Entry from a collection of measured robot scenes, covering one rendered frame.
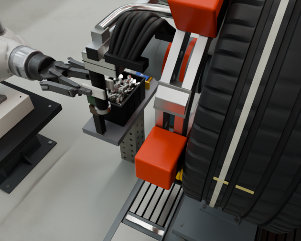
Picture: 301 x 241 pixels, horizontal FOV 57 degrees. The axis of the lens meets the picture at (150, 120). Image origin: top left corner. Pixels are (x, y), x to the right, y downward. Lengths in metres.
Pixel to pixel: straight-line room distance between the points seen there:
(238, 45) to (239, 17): 0.04
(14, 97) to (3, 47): 0.64
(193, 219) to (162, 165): 0.70
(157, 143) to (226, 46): 0.22
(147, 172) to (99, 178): 1.02
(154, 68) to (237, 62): 0.35
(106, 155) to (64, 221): 0.42
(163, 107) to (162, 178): 0.13
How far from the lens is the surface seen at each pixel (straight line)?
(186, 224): 1.18
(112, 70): 0.64
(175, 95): 0.50
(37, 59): 0.82
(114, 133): 1.13
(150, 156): 0.52
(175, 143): 0.54
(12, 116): 1.46
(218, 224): 1.20
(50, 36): 2.70
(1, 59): 0.87
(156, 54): 0.74
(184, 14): 0.46
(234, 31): 0.45
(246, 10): 0.46
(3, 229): 1.56
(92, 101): 0.99
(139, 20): 0.57
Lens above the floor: 1.31
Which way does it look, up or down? 48 degrees down
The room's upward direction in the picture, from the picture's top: straight up
